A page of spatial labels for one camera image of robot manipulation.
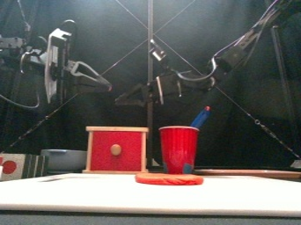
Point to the white cutting board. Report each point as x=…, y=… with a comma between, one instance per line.
x=118, y=196

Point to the red drawer with wooden knob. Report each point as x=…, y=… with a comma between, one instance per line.
x=106, y=152

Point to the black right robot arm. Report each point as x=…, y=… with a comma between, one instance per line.
x=250, y=38

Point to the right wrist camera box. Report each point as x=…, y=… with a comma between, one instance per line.
x=158, y=53

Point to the wooden drawer cabinet frame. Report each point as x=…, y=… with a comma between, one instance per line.
x=117, y=129

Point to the vertical metal frame pole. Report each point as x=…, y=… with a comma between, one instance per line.
x=150, y=29

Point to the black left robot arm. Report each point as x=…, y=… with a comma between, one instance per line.
x=15, y=44

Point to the grey bowl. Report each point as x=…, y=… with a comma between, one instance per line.
x=64, y=159

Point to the flat orange dough disc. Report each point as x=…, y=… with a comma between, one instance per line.
x=169, y=179

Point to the white box with red dot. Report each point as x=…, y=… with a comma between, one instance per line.
x=19, y=167

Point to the blue cutter with red tip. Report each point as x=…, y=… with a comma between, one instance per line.
x=201, y=117

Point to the red plastic cup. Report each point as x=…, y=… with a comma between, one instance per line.
x=178, y=149

